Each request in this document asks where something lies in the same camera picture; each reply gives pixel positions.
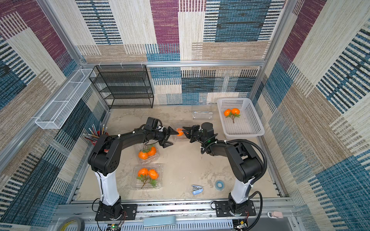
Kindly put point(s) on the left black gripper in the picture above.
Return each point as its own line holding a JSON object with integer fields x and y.
{"x": 164, "y": 143}

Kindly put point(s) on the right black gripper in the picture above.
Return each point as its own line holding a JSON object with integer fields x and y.
{"x": 192, "y": 134}

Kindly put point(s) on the clear clamshell container back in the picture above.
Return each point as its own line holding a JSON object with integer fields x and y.
{"x": 202, "y": 115}

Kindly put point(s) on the clear clamshell container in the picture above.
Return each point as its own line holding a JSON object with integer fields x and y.
{"x": 141, "y": 146}
{"x": 178, "y": 126}
{"x": 135, "y": 184}
{"x": 202, "y": 115}

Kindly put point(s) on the orange pair with leaves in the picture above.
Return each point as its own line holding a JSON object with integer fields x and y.
{"x": 232, "y": 113}

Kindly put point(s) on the white plastic perforated basket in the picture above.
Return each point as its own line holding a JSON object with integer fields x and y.
{"x": 248, "y": 125}

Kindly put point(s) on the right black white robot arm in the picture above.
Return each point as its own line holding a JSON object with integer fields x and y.
{"x": 247, "y": 160}

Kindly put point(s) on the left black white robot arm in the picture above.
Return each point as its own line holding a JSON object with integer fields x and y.
{"x": 104, "y": 160}

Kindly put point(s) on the orange pair in left container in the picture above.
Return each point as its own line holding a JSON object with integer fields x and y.
{"x": 147, "y": 153}

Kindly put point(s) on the orange pair in container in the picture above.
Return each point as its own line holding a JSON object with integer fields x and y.
{"x": 148, "y": 177}
{"x": 147, "y": 153}

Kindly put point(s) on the clear clamshell container front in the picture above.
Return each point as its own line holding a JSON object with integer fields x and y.
{"x": 135, "y": 184}

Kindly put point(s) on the orange pair in front container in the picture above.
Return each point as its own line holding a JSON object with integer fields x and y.
{"x": 148, "y": 177}

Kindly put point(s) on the blue stapler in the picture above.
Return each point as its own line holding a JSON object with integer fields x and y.
{"x": 197, "y": 189}

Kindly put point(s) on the blue tape roll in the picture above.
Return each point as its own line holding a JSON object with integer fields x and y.
{"x": 219, "y": 185}

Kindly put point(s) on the red pencil cup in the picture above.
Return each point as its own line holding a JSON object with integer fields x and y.
{"x": 94, "y": 132}

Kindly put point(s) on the pink white small device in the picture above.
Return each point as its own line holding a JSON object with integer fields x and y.
{"x": 275, "y": 215}

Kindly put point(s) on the grey tape roll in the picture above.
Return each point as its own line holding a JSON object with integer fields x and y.
{"x": 76, "y": 222}

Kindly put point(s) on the black wire shelf rack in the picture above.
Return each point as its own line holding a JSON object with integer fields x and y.
{"x": 123, "y": 86}

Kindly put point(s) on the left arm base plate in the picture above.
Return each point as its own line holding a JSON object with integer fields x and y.
{"x": 116, "y": 212}

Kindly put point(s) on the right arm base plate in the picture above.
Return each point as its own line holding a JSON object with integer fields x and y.
{"x": 231, "y": 209}

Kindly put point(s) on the white wire mesh tray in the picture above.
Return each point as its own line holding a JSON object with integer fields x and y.
{"x": 59, "y": 109}

